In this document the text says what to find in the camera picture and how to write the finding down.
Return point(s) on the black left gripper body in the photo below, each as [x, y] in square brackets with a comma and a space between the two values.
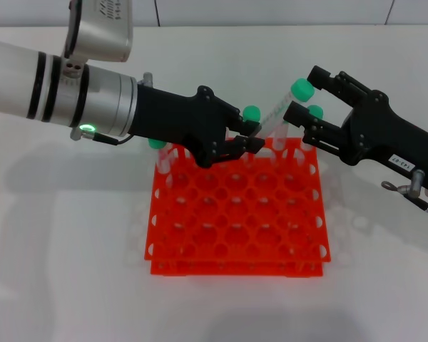
[174, 117]

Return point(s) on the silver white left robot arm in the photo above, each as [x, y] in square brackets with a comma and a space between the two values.
[14, 78]

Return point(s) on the orange plastic test tube rack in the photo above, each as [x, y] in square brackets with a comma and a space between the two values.
[235, 221]

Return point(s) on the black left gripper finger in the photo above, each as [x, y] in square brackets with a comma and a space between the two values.
[242, 146]
[251, 125]

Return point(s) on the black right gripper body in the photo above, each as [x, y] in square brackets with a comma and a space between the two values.
[385, 139]

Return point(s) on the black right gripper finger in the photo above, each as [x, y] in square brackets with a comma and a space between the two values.
[339, 83]
[317, 130]

